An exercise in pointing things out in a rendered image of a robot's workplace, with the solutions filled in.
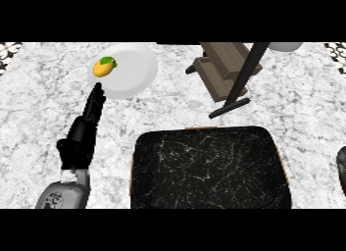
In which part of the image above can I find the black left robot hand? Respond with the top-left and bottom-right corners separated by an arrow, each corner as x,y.
55,81 -> 106,172

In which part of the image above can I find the black marble tray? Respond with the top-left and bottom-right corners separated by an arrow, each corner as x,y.
129,125 -> 294,210

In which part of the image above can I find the yellow fruit with green leaf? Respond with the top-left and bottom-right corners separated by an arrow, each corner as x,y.
92,56 -> 118,78

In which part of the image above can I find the white round plate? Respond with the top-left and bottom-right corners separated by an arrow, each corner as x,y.
86,43 -> 160,100

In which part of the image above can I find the white round object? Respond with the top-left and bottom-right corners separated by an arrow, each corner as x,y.
268,42 -> 305,53

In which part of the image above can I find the wooden tiered basket black frame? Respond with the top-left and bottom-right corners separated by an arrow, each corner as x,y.
183,42 -> 272,120

